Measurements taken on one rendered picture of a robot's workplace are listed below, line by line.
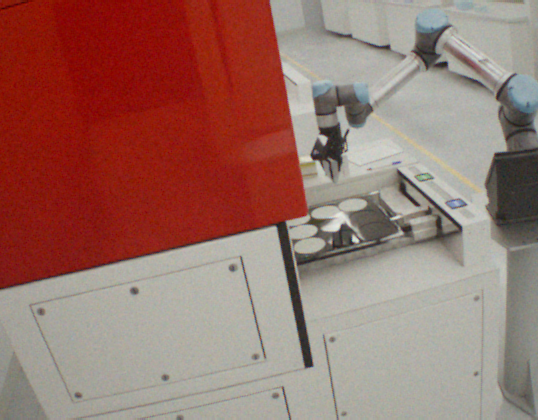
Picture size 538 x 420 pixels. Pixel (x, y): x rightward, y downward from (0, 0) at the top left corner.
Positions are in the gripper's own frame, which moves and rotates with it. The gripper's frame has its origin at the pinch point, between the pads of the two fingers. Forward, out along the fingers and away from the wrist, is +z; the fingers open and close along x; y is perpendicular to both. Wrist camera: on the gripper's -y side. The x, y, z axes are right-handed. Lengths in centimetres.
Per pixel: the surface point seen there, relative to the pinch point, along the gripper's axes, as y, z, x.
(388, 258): -18.0, 17.3, -28.1
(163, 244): -91, -25, -14
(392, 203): 8.9, 11.3, -17.8
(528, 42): 468, 38, 30
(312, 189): -0.5, 4.1, 9.3
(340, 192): 6.5, 7.7, 2.0
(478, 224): -13, 4, -57
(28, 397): -80, 99, 152
